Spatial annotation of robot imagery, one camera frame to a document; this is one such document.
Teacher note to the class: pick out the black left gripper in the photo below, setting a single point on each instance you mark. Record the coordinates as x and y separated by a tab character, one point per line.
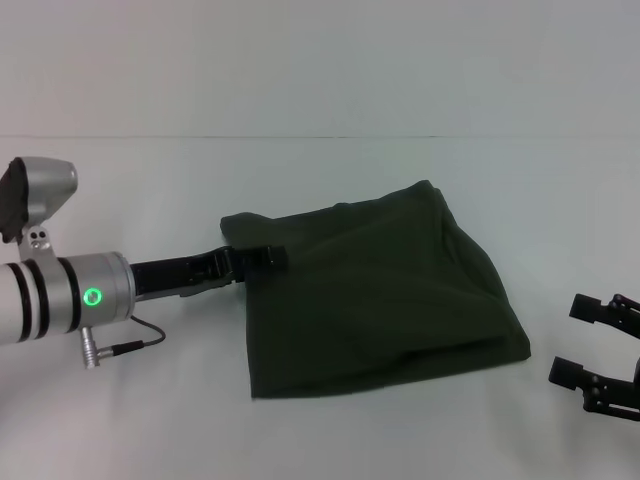
175	275

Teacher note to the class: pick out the dark green t-shirt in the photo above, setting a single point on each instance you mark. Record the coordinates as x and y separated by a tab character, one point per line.
375	290

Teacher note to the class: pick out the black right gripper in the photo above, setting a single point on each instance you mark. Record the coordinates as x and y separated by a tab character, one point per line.
638	372

